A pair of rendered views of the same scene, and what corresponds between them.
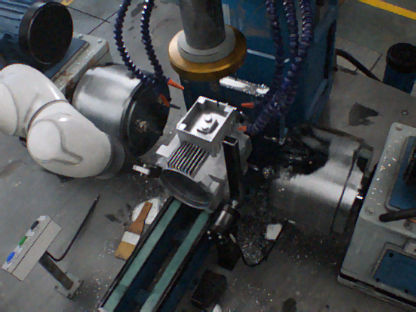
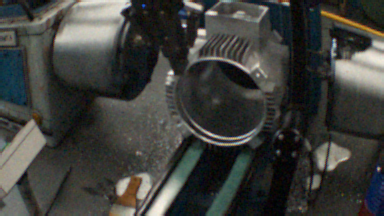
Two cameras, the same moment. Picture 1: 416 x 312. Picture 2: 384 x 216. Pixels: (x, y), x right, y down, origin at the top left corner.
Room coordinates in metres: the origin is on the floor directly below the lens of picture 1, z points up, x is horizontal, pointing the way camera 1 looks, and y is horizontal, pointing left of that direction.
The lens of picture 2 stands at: (0.01, 0.33, 1.42)
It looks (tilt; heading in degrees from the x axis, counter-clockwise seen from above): 30 degrees down; 341
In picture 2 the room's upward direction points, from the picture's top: 1 degrees counter-clockwise
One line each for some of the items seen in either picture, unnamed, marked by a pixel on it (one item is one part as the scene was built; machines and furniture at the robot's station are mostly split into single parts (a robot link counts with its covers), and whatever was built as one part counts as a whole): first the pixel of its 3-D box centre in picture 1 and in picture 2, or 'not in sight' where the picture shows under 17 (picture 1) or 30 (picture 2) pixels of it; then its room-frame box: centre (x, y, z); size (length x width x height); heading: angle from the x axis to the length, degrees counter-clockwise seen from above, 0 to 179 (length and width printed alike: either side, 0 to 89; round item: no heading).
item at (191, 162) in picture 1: (203, 160); (237, 76); (0.74, 0.00, 1.01); 0.20 x 0.19 x 0.19; 141
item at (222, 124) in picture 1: (206, 127); (240, 24); (0.77, -0.02, 1.11); 0.12 x 0.11 x 0.07; 141
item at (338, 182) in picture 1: (330, 181); (370, 84); (0.57, -0.30, 1.04); 0.41 x 0.25 x 0.25; 52
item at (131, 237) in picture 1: (135, 229); (126, 203); (0.69, 0.24, 0.80); 0.21 x 0.05 x 0.01; 149
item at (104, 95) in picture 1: (109, 103); (90, 41); (1.00, 0.24, 1.04); 0.37 x 0.25 x 0.25; 52
